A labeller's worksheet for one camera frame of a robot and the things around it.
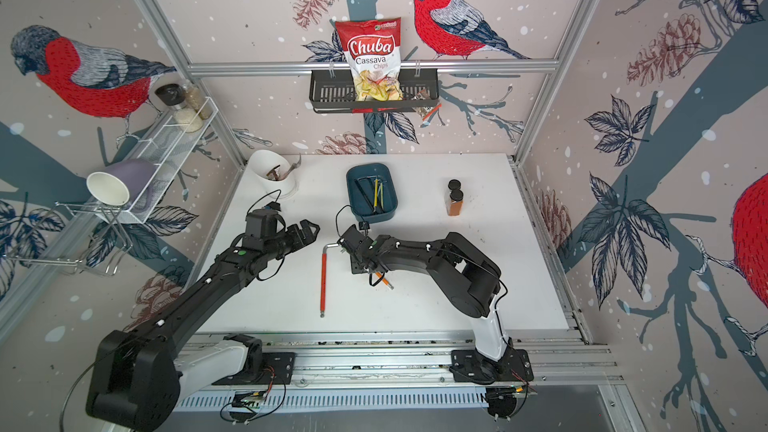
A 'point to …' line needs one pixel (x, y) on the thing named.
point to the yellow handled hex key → (375, 194)
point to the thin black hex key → (367, 199)
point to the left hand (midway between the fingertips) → (314, 226)
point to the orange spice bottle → (454, 205)
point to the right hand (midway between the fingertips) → (363, 264)
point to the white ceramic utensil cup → (275, 173)
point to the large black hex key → (359, 188)
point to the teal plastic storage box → (372, 192)
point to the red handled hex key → (323, 277)
